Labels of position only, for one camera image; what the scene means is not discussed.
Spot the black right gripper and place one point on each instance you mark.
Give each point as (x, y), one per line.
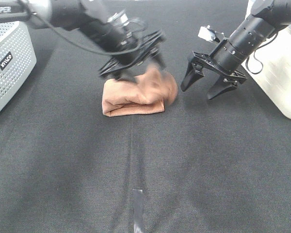
(228, 80)

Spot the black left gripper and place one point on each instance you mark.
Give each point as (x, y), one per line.
(119, 65)

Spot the brown terry towel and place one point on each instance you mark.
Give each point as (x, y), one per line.
(148, 95)

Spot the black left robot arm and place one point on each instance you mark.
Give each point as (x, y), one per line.
(118, 36)

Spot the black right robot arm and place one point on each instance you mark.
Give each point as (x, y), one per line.
(266, 19)

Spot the white woven-pattern storage bin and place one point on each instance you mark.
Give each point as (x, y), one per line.
(270, 67)

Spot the grey perforated plastic basket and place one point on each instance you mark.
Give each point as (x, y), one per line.
(15, 37)

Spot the black Vilco basket label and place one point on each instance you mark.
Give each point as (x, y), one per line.
(6, 60)

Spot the grey tape strip front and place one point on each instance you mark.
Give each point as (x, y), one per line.
(138, 211)

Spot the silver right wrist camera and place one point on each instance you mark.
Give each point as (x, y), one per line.
(210, 35)

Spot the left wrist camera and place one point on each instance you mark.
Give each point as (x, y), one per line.
(121, 22)

